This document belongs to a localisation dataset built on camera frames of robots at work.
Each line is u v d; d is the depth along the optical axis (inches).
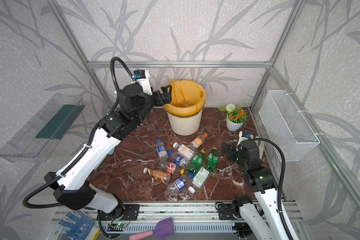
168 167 32.9
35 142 25.1
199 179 31.7
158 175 31.7
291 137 24.0
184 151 35.9
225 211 28.6
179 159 34.1
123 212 28.2
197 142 37.6
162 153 35.9
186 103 40.3
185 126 36.8
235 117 37.9
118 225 27.8
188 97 41.0
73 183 15.5
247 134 24.3
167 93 21.3
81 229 27.3
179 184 30.9
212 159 35.0
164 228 27.8
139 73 19.5
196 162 34.0
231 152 24.8
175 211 29.7
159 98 21.1
